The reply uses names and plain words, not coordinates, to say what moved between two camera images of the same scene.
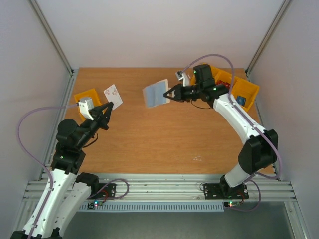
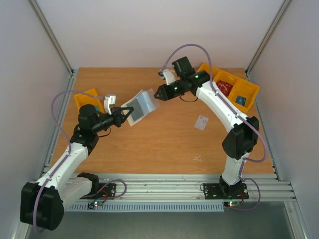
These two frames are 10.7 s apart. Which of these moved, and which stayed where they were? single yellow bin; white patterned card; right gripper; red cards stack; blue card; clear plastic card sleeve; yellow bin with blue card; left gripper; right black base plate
Moved: left gripper; clear plastic card sleeve; right gripper; white patterned card
Stayed: right black base plate; yellow bin with blue card; single yellow bin; blue card; red cards stack
